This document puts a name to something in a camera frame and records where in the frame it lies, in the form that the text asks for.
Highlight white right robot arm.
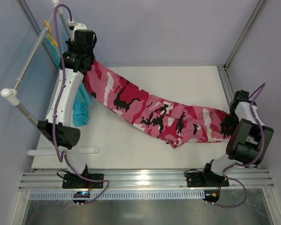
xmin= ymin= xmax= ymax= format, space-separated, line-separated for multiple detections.
xmin=202 ymin=90 xmax=274 ymax=187

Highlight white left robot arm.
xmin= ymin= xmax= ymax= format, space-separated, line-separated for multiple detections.
xmin=37 ymin=29 xmax=96 ymax=178

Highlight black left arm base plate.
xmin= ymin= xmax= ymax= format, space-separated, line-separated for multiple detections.
xmin=57 ymin=170 xmax=104 ymax=189

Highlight clear green hanger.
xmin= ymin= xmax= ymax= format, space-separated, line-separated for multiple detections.
xmin=45 ymin=33 xmax=60 ymax=70

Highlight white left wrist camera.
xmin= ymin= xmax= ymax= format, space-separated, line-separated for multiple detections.
xmin=67 ymin=19 xmax=87 ymax=40

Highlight aluminium frame rail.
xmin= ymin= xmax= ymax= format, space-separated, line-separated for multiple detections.
xmin=18 ymin=168 xmax=274 ymax=190

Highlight white clothes rack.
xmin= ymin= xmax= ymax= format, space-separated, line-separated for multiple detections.
xmin=0 ymin=0 xmax=99 ymax=157

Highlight grey slotted cable duct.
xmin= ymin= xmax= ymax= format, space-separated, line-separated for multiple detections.
xmin=29 ymin=189 xmax=205 ymax=201

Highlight orange plastic hanger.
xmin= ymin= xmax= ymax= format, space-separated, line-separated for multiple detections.
xmin=44 ymin=20 xmax=58 ymax=47

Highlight turquoise t-shirt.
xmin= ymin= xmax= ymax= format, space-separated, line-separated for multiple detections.
xmin=45 ymin=35 xmax=94 ymax=128

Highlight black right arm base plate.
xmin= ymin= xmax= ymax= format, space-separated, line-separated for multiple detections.
xmin=184 ymin=171 xmax=229 ymax=188

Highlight pink camouflage trousers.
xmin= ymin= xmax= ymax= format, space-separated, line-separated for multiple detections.
xmin=83 ymin=62 xmax=231 ymax=148

